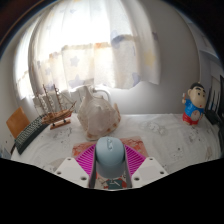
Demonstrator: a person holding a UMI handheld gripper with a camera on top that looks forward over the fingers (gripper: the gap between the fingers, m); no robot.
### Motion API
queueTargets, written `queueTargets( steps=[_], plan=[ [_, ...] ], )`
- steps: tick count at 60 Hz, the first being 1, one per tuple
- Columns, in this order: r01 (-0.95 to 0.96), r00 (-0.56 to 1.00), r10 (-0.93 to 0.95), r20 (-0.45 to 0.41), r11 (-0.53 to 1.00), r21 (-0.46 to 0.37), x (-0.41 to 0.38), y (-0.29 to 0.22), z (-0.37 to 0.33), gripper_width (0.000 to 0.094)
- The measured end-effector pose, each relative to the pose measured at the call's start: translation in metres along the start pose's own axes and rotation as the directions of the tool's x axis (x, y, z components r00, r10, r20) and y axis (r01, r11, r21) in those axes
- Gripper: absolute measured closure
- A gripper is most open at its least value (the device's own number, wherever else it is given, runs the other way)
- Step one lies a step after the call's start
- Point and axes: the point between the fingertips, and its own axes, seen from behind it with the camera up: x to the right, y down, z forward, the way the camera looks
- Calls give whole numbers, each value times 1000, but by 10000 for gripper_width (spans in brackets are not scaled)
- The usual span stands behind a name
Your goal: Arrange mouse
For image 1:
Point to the black keyboard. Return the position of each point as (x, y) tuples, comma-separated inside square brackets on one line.
[(30, 133)]

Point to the white star-print curtain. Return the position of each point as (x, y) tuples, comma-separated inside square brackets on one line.
[(93, 46)]

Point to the white printed tablecloth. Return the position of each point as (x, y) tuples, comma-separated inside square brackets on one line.
[(166, 140)]

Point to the orange wooden chair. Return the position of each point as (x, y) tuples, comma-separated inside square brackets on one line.
[(16, 121)]

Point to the light blue computer mouse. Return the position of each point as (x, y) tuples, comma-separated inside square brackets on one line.
[(110, 156)]

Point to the wooden sailing ship model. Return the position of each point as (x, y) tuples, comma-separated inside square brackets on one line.
[(56, 115)]

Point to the red printed mouse pad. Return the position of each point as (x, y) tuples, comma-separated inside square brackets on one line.
[(135, 143)]

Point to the cartoon boy figurine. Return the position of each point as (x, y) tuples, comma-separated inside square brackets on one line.
[(194, 103)]

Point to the large white conch shell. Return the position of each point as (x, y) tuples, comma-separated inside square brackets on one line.
[(98, 116)]

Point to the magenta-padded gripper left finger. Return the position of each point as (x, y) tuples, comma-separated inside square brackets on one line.
[(68, 168)]

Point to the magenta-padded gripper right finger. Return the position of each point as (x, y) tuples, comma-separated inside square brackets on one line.
[(150, 168)]

